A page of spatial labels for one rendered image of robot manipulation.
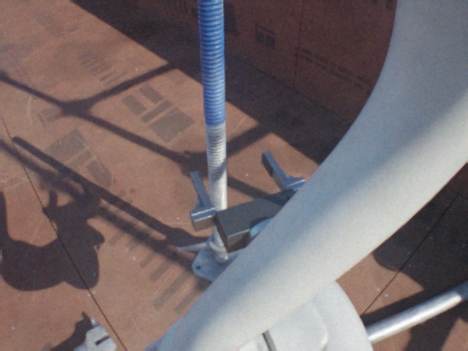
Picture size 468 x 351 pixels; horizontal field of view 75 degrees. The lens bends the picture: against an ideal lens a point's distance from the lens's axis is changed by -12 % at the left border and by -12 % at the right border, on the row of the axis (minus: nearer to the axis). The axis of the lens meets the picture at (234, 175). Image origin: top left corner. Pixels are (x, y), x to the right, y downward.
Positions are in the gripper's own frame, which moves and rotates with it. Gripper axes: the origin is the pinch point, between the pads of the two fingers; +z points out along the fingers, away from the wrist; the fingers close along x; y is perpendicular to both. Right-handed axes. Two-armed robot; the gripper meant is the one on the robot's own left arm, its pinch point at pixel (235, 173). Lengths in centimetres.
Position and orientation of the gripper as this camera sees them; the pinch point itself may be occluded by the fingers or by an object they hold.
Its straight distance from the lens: 60.6
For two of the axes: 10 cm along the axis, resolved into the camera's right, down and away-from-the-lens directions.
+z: -3.7, -6.8, 6.3
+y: 0.0, -6.8, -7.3
